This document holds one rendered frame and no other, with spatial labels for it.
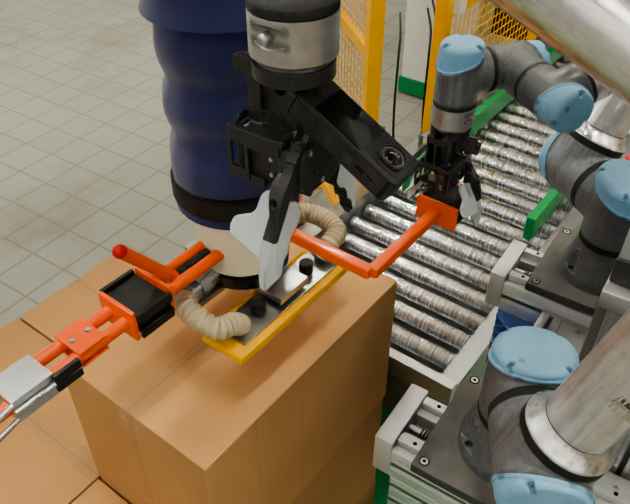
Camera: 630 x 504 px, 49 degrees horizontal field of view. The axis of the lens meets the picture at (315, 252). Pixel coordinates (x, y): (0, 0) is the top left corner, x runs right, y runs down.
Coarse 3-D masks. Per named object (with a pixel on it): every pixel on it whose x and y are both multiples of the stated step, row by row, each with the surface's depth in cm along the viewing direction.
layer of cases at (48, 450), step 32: (64, 288) 208; (96, 288) 208; (32, 320) 198; (64, 320) 198; (0, 352) 188; (32, 352) 188; (32, 416) 172; (64, 416) 172; (0, 448) 165; (32, 448) 165; (64, 448) 165; (352, 448) 174; (0, 480) 158; (32, 480) 158; (64, 480) 158; (96, 480) 159; (320, 480) 163; (352, 480) 184
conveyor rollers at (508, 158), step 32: (480, 128) 281; (512, 128) 282; (544, 128) 282; (480, 160) 265; (512, 160) 267; (512, 192) 253; (544, 192) 246; (352, 224) 234; (384, 224) 238; (480, 224) 235; (512, 224) 239; (544, 224) 232; (416, 256) 223; (448, 256) 219; (480, 256) 220; (416, 288) 207; (448, 288) 209; (416, 320) 198; (480, 320) 197; (416, 352) 191; (448, 352) 188
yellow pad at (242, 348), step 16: (304, 256) 137; (304, 272) 132; (320, 272) 133; (336, 272) 134; (304, 288) 130; (320, 288) 131; (240, 304) 127; (256, 304) 123; (272, 304) 127; (288, 304) 127; (304, 304) 128; (256, 320) 123; (272, 320) 123; (288, 320) 125; (240, 336) 120; (256, 336) 121; (272, 336) 123; (224, 352) 120; (240, 352) 118; (256, 352) 120
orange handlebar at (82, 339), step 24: (432, 216) 128; (312, 240) 123; (408, 240) 123; (168, 264) 118; (336, 264) 121; (360, 264) 117; (384, 264) 118; (96, 312) 109; (72, 336) 104; (96, 336) 104; (48, 360) 102; (0, 408) 94
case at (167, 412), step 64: (320, 320) 142; (384, 320) 155; (128, 384) 129; (192, 384) 129; (256, 384) 129; (320, 384) 140; (384, 384) 173; (128, 448) 135; (192, 448) 118; (256, 448) 128; (320, 448) 154
